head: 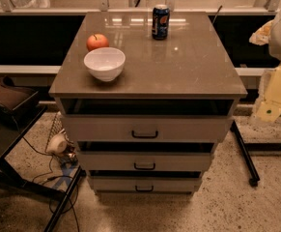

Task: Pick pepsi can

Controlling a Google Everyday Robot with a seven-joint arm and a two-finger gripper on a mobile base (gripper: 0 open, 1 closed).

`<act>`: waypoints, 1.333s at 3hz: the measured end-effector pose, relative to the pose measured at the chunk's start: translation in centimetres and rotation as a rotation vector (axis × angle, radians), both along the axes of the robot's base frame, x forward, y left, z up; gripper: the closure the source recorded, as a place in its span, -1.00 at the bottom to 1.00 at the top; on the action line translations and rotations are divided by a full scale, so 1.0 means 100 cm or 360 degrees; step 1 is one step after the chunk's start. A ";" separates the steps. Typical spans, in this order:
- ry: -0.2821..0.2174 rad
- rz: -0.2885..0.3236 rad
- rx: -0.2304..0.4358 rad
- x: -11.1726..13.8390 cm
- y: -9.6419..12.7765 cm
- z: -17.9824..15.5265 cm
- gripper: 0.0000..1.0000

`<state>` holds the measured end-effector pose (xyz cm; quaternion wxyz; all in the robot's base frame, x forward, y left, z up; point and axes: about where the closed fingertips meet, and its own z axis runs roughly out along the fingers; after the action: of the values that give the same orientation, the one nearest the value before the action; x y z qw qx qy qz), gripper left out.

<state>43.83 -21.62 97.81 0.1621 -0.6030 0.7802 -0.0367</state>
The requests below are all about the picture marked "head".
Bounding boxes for black side table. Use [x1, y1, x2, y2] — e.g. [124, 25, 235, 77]
[0, 105, 82, 232]

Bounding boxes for bottom drawer with black handle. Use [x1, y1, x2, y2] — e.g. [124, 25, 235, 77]
[88, 177, 202, 192]

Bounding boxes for drawer with black handle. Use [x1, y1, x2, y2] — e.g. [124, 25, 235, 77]
[77, 152, 212, 171]
[88, 177, 202, 192]
[61, 116, 233, 142]

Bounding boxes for white round device on floor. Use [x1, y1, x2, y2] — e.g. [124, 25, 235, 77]
[47, 133, 68, 155]

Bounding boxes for red apple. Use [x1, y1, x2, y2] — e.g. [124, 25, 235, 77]
[86, 34, 109, 51]

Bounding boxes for dark brown headset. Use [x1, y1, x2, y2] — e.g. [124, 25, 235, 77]
[0, 76, 39, 118]

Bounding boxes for blue pepsi can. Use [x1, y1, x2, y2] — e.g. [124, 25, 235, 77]
[152, 5, 170, 40]

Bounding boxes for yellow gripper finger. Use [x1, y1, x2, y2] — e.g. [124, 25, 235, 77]
[249, 20, 272, 45]
[255, 65, 281, 122]

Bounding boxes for middle drawer with black handle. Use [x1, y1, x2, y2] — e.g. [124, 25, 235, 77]
[77, 152, 212, 171]

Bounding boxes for top drawer with black handle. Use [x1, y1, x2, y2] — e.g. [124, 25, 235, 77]
[61, 116, 233, 142]

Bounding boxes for black floor cable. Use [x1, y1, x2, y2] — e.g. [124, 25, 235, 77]
[11, 116, 81, 232]

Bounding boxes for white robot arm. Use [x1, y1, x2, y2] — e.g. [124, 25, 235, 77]
[249, 10, 281, 122]

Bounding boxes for grey drawer cabinet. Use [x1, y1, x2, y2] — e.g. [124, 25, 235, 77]
[48, 11, 248, 196]

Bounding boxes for wire mesh basket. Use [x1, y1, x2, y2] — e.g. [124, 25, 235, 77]
[45, 112, 78, 165]

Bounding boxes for white ceramic bowl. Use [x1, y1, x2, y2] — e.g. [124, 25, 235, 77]
[83, 47, 126, 82]

